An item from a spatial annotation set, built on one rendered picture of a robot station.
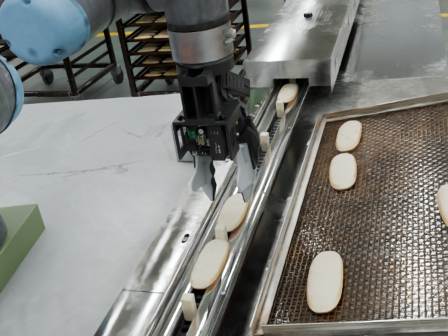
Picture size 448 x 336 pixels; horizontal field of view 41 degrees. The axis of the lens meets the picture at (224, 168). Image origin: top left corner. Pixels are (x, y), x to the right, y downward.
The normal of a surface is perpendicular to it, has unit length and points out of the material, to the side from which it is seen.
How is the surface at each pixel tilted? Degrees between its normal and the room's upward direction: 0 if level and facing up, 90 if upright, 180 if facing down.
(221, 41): 90
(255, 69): 90
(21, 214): 4
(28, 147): 0
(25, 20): 92
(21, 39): 92
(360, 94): 0
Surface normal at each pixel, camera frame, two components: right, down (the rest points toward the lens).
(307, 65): -0.26, 0.49
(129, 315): -0.13, -0.87
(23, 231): 0.98, -0.04
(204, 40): 0.15, 0.44
